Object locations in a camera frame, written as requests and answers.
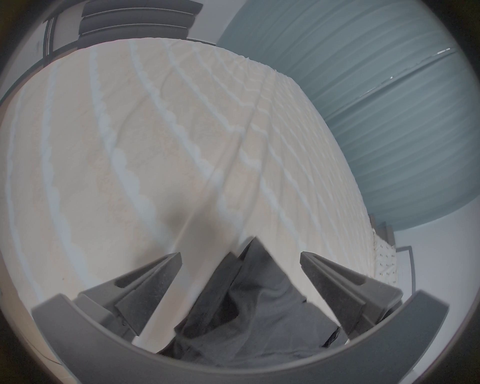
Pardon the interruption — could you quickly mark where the white printed pillow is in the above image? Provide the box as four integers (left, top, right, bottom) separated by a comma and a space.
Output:
374, 230, 398, 287

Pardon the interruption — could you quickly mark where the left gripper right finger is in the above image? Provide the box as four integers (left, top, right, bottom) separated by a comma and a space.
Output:
299, 251, 403, 339

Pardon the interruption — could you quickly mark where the bed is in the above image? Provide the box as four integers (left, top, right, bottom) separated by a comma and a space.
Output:
0, 35, 418, 361

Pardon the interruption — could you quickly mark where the black dressing table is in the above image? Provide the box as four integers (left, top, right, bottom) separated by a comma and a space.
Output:
41, 0, 85, 62

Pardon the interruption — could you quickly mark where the black T-shirt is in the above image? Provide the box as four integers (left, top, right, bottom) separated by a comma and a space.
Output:
157, 235, 349, 370

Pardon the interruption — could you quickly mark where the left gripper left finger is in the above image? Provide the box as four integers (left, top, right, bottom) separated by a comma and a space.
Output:
76, 252, 183, 340

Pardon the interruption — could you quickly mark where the grey bedside table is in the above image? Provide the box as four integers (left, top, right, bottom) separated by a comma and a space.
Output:
369, 214, 395, 246

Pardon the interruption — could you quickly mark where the blue-green curtain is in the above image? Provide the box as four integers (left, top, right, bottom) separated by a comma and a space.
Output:
217, 0, 477, 232

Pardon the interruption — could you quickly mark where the black chest of drawers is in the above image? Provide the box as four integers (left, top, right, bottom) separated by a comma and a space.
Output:
79, 0, 205, 41

